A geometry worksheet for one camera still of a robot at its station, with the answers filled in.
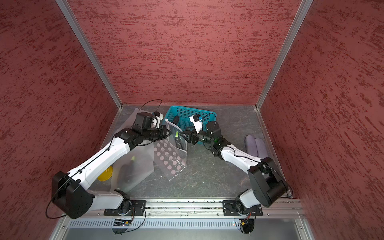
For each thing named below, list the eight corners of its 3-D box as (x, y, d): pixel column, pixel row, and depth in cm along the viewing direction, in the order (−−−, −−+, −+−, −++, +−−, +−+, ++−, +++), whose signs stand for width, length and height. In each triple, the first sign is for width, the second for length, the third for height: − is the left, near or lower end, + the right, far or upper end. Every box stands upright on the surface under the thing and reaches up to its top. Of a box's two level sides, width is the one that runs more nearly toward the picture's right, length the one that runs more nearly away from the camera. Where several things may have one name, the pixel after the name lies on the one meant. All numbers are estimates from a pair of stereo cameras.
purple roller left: (247, 156, 95) (249, 154, 92) (243, 137, 105) (244, 134, 102) (257, 156, 95) (259, 154, 92) (252, 137, 105) (254, 134, 102)
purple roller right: (256, 158, 97) (258, 154, 93) (251, 141, 105) (253, 137, 101) (265, 158, 97) (269, 154, 93) (260, 141, 105) (263, 137, 101)
